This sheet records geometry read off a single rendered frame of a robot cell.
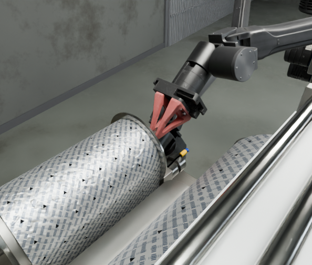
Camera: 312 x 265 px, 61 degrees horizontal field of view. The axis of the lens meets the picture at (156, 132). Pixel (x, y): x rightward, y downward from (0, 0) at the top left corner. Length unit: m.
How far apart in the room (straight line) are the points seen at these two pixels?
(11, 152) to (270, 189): 2.54
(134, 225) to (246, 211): 0.25
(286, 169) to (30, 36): 2.73
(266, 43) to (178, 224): 0.45
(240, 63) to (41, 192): 0.36
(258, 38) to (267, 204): 0.44
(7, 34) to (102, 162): 2.39
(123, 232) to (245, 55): 0.34
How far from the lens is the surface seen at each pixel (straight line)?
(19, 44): 2.80
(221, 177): 0.25
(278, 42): 0.61
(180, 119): 0.52
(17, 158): 2.58
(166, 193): 0.45
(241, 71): 0.48
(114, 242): 0.40
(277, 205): 0.20
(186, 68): 0.52
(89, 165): 0.40
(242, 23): 1.06
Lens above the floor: 1.58
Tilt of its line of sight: 38 degrees down
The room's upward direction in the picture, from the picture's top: straight up
